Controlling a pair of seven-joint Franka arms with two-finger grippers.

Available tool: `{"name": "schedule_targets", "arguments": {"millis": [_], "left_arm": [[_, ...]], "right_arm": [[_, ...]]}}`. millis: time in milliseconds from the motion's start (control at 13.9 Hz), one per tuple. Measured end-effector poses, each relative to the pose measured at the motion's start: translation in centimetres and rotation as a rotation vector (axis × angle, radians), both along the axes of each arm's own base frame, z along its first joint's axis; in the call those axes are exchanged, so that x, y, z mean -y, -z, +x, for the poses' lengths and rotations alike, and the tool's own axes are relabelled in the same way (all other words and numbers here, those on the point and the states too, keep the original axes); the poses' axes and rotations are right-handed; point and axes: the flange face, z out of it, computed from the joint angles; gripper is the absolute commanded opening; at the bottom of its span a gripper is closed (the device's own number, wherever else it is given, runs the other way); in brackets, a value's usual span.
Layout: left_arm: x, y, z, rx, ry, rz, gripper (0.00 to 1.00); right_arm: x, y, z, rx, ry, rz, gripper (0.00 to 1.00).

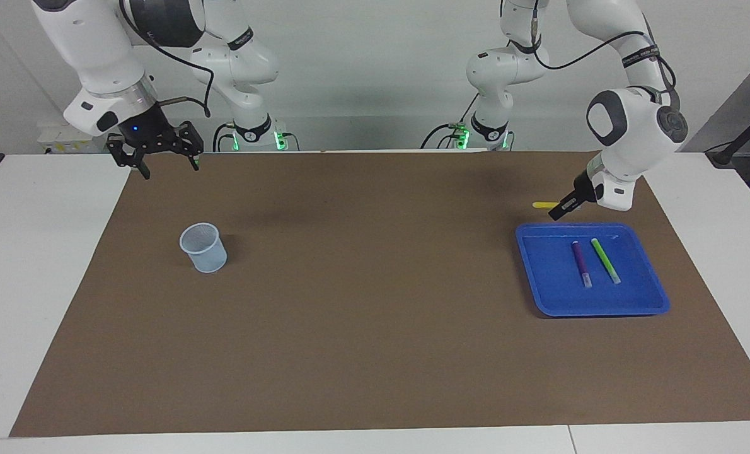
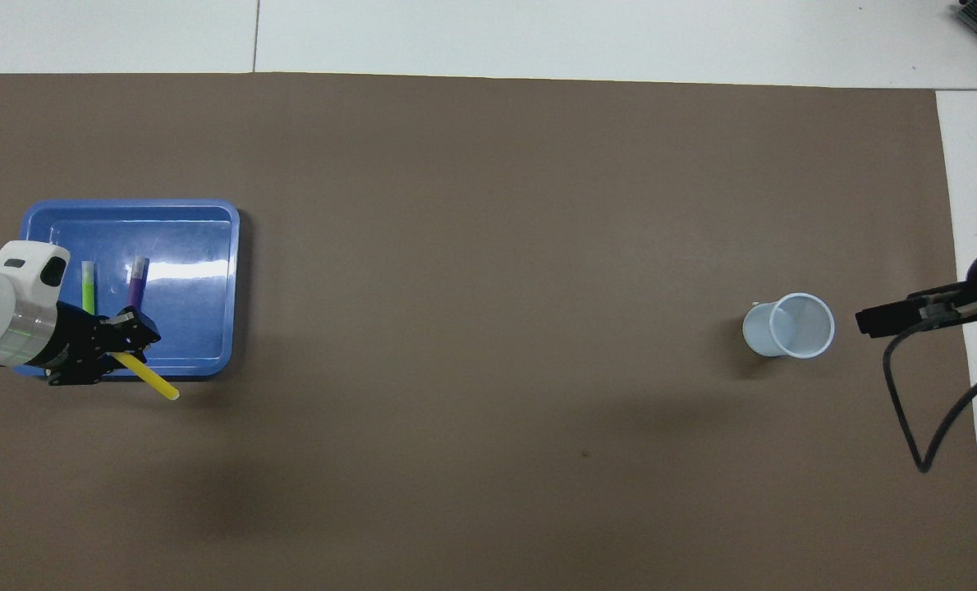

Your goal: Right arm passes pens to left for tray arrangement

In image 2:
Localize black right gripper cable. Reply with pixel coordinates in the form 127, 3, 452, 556
882, 316, 977, 474

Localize purple pen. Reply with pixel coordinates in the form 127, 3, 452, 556
126, 256, 151, 313

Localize translucent plastic cup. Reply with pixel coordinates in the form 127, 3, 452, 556
741, 291, 836, 360

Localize brown table mat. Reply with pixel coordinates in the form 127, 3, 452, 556
0, 72, 977, 591

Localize blue plastic tray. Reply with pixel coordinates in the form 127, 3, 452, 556
6, 199, 241, 378

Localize yellow pen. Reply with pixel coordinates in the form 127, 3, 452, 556
112, 350, 181, 402

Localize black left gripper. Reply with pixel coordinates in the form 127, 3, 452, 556
44, 300, 163, 387

